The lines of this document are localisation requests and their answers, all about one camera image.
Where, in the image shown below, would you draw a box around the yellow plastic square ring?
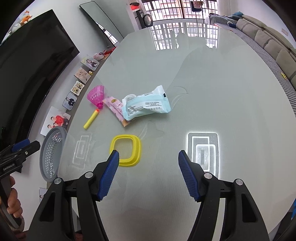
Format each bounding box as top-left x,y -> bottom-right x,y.
109,134 -> 142,168

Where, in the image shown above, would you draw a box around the yellow foam stick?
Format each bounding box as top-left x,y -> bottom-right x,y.
83,108 -> 100,130

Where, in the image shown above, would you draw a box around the pink snack wrapper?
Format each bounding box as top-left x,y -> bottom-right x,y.
103,96 -> 130,127

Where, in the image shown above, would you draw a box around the light blue wet wipes pack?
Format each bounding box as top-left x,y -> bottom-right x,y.
121,85 -> 171,121

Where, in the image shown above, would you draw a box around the pink plastic shuttlecock skirt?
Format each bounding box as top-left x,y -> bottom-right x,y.
87,85 -> 104,109

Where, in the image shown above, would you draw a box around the grey perforated trash basket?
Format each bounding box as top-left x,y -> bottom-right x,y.
39,126 -> 67,183

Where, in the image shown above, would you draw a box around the person's left hand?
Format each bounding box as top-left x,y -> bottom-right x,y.
7,176 -> 23,218

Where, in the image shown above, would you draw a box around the white card with pen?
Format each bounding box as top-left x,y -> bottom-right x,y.
39,188 -> 48,202

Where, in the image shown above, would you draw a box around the large family photo red shirts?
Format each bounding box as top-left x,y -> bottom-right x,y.
40,106 -> 71,136

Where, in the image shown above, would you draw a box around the photo of man in black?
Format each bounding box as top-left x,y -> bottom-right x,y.
62,92 -> 77,110

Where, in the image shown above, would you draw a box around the pink plush toy on shelf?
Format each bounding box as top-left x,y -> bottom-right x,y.
93,52 -> 105,61

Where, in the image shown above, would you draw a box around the red package on shelf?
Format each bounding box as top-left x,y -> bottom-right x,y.
102,47 -> 116,56

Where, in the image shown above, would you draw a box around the stuffed toys above television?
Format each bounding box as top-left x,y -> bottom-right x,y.
1,10 -> 33,43

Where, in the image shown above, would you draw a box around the tall leaning mirror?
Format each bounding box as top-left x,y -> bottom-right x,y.
79,1 -> 124,47

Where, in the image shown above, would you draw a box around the grey sectional sofa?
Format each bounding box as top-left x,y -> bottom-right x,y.
236,15 -> 295,86

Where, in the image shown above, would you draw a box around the patterned blanket on sofa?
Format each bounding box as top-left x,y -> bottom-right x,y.
209,13 -> 242,28

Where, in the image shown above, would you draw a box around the round fan by window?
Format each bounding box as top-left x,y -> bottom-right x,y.
142,14 -> 154,27

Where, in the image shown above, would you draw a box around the black balcony window grille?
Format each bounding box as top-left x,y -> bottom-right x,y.
142,0 -> 218,21

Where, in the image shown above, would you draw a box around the yellow collage photo frame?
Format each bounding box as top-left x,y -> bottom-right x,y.
70,81 -> 85,96

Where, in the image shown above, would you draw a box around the black wall television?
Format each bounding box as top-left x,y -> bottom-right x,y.
1,10 -> 79,149

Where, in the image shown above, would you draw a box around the beige baby photo frame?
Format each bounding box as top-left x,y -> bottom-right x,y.
74,67 -> 91,84

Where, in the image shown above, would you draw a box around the photo frame woman portrait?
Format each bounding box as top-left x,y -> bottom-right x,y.
81,55 -> 99,71

